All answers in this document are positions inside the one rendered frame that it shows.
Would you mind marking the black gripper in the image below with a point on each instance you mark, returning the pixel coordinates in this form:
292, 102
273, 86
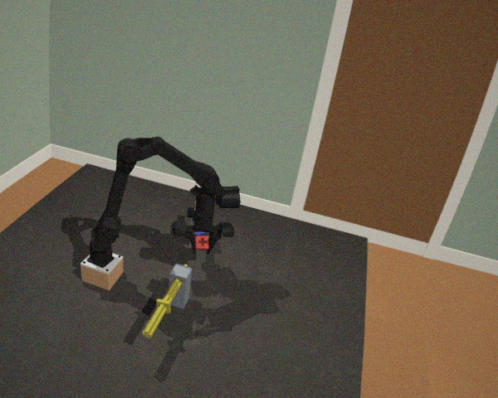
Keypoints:
203, 223

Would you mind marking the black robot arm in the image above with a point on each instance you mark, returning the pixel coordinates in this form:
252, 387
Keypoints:
129, 151

